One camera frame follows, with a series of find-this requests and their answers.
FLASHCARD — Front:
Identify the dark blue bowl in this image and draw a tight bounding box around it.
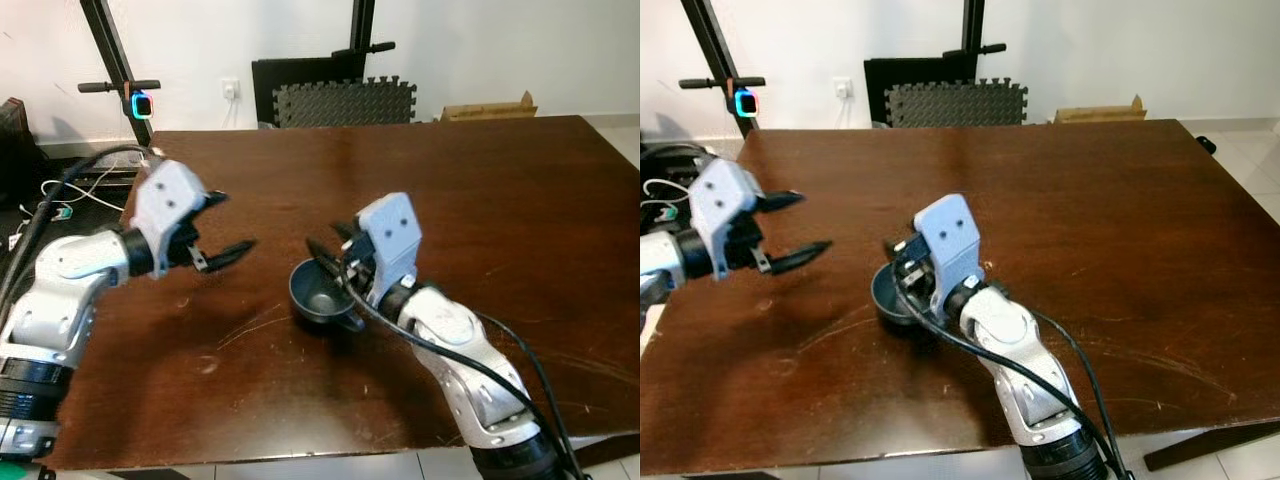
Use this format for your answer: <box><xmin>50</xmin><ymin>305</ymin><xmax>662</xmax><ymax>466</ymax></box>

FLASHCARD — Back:
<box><xmin>289</xmin><ymin>255</ymin><xmax>368</xmax><ymax>334</ymax></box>
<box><xmin>870</xmin><ymin>262</ymin><xmax>947</xmax><ymax>337</ymax></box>

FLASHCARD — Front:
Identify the grey foam puzzle mat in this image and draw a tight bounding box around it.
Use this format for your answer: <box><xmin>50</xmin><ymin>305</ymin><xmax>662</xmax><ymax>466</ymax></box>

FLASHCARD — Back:
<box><xmin>885</xmin><ymin>80</ymin><xmax>1029</xmax><ymax>127</ymax></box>
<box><xmin>273</xmin><ymin>77</ymin><xmax>419</xmax><ymax>128</ymax></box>

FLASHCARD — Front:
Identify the black leaning board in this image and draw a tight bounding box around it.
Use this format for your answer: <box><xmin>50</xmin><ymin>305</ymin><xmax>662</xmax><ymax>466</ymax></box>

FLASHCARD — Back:
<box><xmin>864</xmin><ymin>50</ymin><xmax>976</xmax><ymax>128</ymax></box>
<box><xmin>251</xmin><ymin>50</ymin><xmax>363</xmax><ymax>129</ymax></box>

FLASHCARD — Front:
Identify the black bulky object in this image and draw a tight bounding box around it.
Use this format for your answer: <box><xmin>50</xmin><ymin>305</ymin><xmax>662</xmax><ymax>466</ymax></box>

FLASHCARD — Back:
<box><xmin>0</xmin><ymin>97</ymin><xmax>43</xmax><ymax>206</ymax></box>

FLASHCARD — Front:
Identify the brown cardboard box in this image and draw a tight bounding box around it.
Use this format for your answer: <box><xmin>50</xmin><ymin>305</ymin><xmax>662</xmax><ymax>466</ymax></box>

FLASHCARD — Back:
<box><xmin>438</xmin><ymin>91</ymin><xmax>539</xmax><ymax>123</ymax></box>
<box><xmin>1054</xmin><ymin>95</ymin><xmax>1147</xmax><ymax>124</ymax></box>

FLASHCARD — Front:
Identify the dark wooden table foot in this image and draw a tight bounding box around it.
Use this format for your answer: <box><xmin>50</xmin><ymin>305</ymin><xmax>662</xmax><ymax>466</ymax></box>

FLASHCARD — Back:
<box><xmin>575</xmin><ymin>433</ymin><xmax>641</xmax><ymax>471</ymax></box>
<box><xmin>1143</xmin><ymin>423</ymin><xmax>1280</xmax><ymax>473</ymax></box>

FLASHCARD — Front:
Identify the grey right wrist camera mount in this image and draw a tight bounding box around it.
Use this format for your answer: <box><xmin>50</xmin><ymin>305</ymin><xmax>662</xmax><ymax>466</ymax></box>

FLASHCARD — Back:
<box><xmin>913</xmin><ymin>194</ymin><xmax>986</xmax><ymax>303</ymax></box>
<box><xmin>356</xmin><ymin>193</ymin><xmax>421</xmax><ymax>306</ymax></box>

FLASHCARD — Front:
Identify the tangled white cable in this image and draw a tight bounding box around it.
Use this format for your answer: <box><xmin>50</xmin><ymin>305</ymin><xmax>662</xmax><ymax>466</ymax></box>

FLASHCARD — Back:
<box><xmin>15</xmin><ymin>165</ymin><xmax>136</xmax><ymax>236</ymax></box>
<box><xmin>642</xmin><ymin>177</ymin><xmax>701</xmax><ymax>231</ymax></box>

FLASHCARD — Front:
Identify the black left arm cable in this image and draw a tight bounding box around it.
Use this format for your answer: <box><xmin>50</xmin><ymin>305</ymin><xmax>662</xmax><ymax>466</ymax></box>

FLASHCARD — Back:
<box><xmin>0</xmin><ymin>145</ymin><xmax>153</xmax><ymax>313</ymax></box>

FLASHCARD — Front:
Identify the black scooter stem with handlebar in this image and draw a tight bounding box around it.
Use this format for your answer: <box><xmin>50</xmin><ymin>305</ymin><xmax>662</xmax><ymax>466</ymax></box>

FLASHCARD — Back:
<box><xmin>78</xmin><ymin>0</ymin><xmax>162</xmax><ymax>147</ymax></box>
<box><xmin>678</xmin><ymin>0</ymin><xmax>768</xmax><ymax>137</ymax></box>

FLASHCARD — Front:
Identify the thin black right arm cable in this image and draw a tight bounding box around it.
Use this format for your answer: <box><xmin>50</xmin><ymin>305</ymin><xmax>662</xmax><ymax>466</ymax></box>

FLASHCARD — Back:
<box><xmin>1030</xmin><ymin>310</ymin><xmax>1133</xmax><ymax>477</ymax></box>
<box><xmin>475</xmin><ymin>311</ymin><xmax>573</xmax><ymax>473</ymax></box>

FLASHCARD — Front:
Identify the black pole with handle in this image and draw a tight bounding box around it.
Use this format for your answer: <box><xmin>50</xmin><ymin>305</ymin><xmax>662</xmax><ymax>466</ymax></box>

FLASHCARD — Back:
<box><xmin>945</xmin><ymin>0</ymin><xmax>1007</xmax><ymax>59</ymax></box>
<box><xmin>332</xmin><ymin>0</ymin><xmax>397</xmax><ymax>59</ymax></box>

